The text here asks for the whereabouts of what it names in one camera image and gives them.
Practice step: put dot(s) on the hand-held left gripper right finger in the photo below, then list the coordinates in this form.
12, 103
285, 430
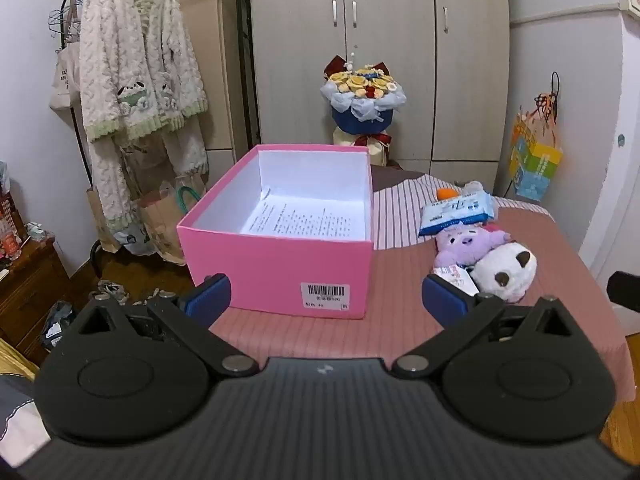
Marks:
442, 300

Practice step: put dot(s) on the slim brown paper bag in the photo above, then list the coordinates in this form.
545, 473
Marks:
102, 220

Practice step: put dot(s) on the cream tote bag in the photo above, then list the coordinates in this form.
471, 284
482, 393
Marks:
65, 80

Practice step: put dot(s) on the small white tissue packet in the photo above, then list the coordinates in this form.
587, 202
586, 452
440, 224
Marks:
455, 276

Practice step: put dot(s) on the colourful gift bag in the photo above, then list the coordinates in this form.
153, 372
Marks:
535, 165

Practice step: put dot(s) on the black clothes rack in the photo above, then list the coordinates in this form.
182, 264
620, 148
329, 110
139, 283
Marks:
248, 60

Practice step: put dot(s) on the purple plush toy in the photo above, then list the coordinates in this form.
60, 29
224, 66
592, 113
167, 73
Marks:
462, 247

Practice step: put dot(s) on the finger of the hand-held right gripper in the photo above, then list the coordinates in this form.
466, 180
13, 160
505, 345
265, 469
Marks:
625, 292

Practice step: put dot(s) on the fluffy white pajama top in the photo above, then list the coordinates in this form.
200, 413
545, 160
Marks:
135, 55

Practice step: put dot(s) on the pink cardboard box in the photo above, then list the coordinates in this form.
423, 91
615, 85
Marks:
280, 265

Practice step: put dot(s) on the fluffy white pajama pants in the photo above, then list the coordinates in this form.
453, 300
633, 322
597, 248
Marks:
185, 150

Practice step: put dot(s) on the teal handbag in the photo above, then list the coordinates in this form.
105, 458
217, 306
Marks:
189, 199

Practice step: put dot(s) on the white panda plush toy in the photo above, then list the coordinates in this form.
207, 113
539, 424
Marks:
505, 270

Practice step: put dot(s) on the blue white wet wipes pack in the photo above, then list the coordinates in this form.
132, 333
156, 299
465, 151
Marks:
455, 212

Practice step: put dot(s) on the small orange ball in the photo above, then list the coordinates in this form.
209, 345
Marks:
446, 194

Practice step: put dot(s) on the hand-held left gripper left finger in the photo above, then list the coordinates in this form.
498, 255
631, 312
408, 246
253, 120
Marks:
212, 296

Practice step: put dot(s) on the pink striped bedsheet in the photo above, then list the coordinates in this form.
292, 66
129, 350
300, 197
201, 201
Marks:
550, 270

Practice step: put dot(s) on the red printed box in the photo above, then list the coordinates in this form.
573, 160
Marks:
9, 237

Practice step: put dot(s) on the white door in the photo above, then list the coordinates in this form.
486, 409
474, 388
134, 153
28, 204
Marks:
620, 185

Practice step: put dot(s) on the yellow flower bouquet blue wrap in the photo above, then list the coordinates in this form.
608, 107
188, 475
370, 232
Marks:
362, 92

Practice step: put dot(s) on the black bag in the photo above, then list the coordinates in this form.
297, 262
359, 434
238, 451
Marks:
56, 325

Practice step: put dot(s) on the grey wardrobe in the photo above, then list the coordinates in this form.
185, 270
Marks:
390, 60

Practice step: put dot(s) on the grey white cloth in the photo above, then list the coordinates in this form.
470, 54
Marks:
17, 420

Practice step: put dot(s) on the printed paper sheet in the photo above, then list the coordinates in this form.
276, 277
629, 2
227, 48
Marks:
310, 220

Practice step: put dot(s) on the tall cardboard box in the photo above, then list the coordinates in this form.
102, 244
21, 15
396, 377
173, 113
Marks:
210, 20

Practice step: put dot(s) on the cream bundle with red ribbon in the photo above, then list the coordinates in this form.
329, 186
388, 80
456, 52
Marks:
370, 145

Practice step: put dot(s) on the wooden nightstand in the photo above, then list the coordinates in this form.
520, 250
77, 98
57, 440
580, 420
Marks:
27, 290

